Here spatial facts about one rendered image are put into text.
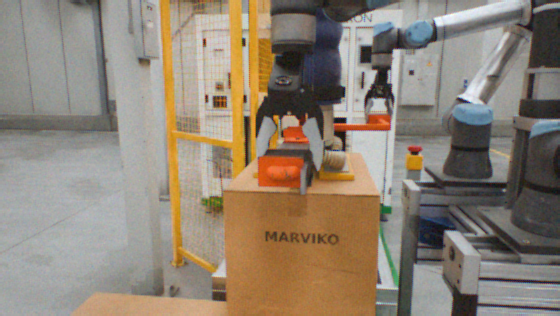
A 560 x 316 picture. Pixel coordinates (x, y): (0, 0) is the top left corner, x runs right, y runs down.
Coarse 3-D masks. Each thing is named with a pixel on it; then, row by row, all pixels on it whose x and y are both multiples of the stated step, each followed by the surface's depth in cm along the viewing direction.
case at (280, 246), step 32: (256, 160) 139; (352, 160) 138; (224, 192) 100; (256, 192) 99; (288, 192) 98; (320, 192) 97; (352, 192) 97; (224, 224) 102; (256, 224) 101; (288, 224) 99; (320, 224) 98; (352, 224) 97; (256, 256) 102; (288, 256) 101; (320, 256) 100; (352, 256) 99; (256, 288) 104; (288, 288) 103; (320, 288) 101; (352, 288) 100
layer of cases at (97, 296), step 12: (96, 300) 145; (108, 300) 145; (120, 300) 144; (132, 300) 144; (144, 300) 144; (156, 300) 144; (168, 300) 144; (180, 300) 144; (192, 300) 144; (204, 300) 144; (84, 312) 137; (96, 312) 137; (108, 312) 137; (120, 312) 137; (132, 312) 137; (144, 312) 137; (156, 312) 137; (168, 312) 137; (180, 312) 137; (192, 312) 137; (204, 312) 137; (216, 312) 137
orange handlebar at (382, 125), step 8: (384, 120) 139; (336, 128) 126; (344, 128) 126; (352, 128) 125; (360, 128) 125; (368, 128) 125; (376, 128) 124; (384, 128) 124; (272, 168) 61; (280, 168) 60; (288, 168) 60; (296, 168) 61; (272, 176) 61; (280, 176) 60; (288, 176) 60; (296, 176) 61
